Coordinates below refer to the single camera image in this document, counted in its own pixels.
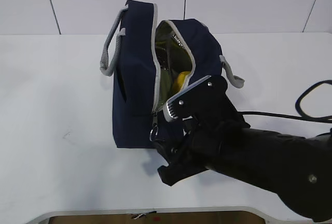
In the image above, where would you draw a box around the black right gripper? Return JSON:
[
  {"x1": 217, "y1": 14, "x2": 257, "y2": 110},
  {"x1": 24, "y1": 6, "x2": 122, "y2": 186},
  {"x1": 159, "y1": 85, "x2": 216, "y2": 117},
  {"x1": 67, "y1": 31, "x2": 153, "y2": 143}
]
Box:
[{"x1": 153, "y1": 110, "x2": 250, "y2": 186}]

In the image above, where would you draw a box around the yellow banana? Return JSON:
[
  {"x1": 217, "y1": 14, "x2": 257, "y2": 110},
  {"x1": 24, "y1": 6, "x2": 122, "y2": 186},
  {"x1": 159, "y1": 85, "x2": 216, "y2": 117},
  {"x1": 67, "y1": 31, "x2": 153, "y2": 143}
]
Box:
[{"x1": 172, "y1": 71, "x2": 190, "y2": 94}]

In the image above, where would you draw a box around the navy blue lunch bag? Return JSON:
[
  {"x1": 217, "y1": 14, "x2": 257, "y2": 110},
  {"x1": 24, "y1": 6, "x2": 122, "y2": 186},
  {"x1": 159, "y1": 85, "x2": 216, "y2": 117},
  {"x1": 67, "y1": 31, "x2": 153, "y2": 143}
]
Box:
[{"x1": 100, "y1": 0, "x2": 244, "y2": 149}]

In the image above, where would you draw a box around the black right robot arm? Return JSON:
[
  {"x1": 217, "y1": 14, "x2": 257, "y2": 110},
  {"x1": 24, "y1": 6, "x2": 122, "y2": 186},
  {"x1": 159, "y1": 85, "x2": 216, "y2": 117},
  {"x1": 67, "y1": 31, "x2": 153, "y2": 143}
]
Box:
[{"x1": 154, "y1": 111, "x2": 331, "y2": 222}]

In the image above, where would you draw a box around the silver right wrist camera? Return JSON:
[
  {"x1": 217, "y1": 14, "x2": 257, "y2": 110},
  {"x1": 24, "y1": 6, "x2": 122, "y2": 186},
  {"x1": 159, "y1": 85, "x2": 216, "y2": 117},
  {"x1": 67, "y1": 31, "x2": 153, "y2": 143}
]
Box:
[{"x1": 163, "y1": 75, "x2": 228, "y2": 122}]

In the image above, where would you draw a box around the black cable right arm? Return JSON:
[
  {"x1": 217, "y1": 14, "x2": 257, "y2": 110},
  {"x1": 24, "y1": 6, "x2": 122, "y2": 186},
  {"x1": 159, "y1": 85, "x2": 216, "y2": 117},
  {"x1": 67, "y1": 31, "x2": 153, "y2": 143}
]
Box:
[{"x1": 242, "y1": 79, "x2": 332, "y2": 124}]

